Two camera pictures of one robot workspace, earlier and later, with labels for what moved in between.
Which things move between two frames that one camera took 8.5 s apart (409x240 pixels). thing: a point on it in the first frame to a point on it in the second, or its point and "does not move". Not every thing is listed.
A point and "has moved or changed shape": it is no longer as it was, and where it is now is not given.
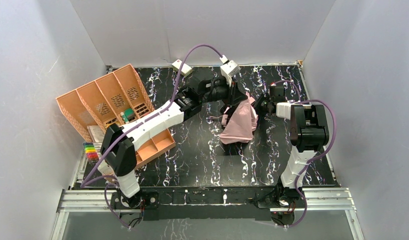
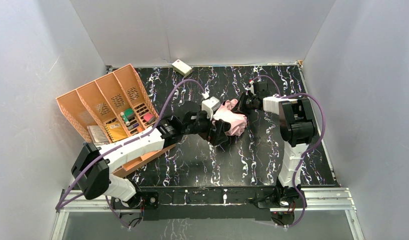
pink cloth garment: x=240 y=121 has moved or changed shape
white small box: x=186 y=70 does not move
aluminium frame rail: x=316 y=199 does not move
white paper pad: x=97 y=135 does not move
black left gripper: x=238 y=94 to x=216 y=131
